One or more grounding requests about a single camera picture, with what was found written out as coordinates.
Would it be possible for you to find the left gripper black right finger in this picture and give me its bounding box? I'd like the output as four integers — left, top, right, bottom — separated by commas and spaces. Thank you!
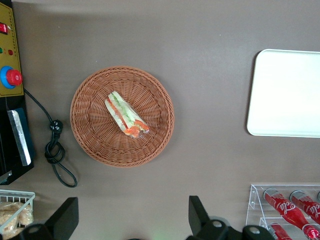
186, 195, 230, 240

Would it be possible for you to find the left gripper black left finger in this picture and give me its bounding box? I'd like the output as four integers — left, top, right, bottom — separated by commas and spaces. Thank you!
18, 196, 79, 240

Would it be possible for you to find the triangle sandwich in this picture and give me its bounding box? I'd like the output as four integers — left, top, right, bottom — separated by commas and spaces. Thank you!
104, 90, 150, 139

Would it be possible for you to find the round brown wicker basket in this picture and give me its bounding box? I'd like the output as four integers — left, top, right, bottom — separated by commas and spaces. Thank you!
69, 65, 175, 169

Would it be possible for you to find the cream plastic tray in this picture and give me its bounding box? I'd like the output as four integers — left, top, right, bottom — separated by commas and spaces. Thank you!
246, 48, 320, 139

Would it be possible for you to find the clear bag of fried snacks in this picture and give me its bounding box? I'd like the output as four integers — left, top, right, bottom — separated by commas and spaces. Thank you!
0, 201, 35, 240

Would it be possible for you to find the clear acrylic bottle rack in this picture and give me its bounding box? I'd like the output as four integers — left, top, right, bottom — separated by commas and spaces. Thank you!
245, 184, 320, 240

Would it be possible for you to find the red cola bottle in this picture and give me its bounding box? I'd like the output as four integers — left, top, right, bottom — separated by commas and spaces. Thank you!
262, 187, 320, 240
266, 222, 294, 240
289, 190, 320, 225

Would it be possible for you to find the black fryer yellow control panel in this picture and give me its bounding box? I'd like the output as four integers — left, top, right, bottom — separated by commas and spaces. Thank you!
0, 0, 35, 186

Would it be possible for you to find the red emergency stop button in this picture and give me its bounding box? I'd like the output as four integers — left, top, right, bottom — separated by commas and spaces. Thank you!
0, 65, 24, 90

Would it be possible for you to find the white wire basket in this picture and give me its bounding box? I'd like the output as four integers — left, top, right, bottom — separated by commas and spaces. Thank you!
0, 189, 36, 240

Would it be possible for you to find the black power cable with plug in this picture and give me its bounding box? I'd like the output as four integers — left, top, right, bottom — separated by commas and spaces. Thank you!
23, 87, 79, 188

